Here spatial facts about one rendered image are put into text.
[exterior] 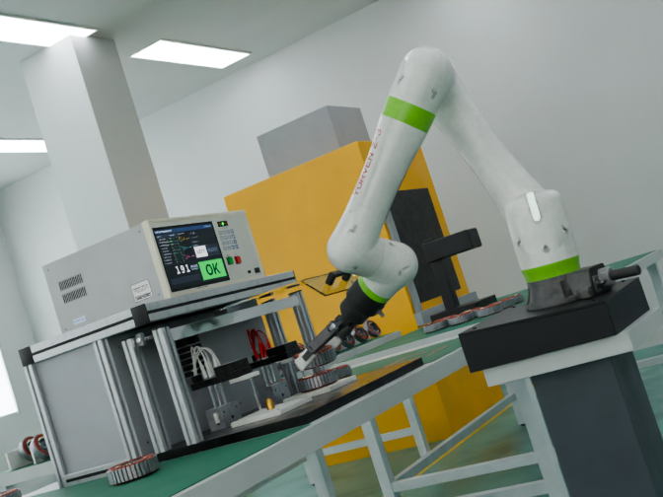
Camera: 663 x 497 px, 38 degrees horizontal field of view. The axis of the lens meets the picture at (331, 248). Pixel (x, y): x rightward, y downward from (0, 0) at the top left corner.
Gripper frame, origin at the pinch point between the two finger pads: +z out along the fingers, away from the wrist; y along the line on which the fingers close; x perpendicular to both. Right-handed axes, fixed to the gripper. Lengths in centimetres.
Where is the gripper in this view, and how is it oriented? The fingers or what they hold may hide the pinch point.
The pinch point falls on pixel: (315, 355)
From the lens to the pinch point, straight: 243.2
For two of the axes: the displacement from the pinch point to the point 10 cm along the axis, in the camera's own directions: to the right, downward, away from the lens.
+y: 5.2, -1.9, 8.3
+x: -6.5, -7.2, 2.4
